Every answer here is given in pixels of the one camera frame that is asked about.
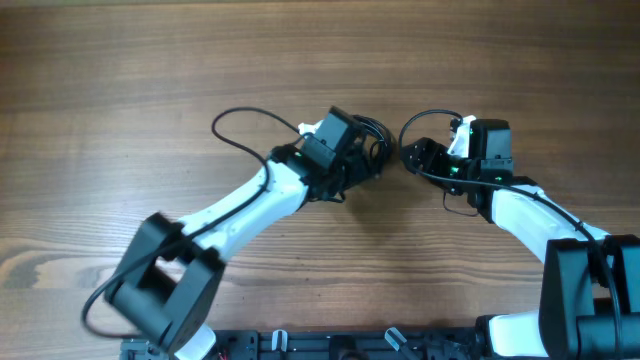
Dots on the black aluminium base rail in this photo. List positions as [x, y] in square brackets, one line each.
[431, 344]

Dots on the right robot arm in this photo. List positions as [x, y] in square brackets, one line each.
[589, 300]

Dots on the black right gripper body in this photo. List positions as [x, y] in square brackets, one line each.
[420, 156]

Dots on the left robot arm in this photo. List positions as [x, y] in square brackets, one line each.
[169, 275]

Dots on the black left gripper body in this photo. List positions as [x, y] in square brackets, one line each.
[348, 169]

